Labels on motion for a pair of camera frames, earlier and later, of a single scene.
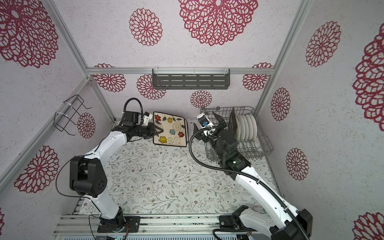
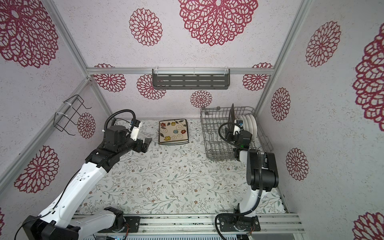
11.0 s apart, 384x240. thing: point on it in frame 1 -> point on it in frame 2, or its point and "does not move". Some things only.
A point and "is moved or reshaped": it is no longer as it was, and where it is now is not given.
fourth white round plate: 254,127 does not move
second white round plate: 246,127 does not move
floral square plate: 174,133 is moved or reshaped
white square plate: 187,130 -> 173,143
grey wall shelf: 191,78 does not move
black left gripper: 152,128 -> 139,144
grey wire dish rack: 257,148 does not move
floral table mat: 144,179 does not move
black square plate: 232,121 does not move
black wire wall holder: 61,120 does not move
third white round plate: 250,128 does not move
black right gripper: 200,136 -> 230,136
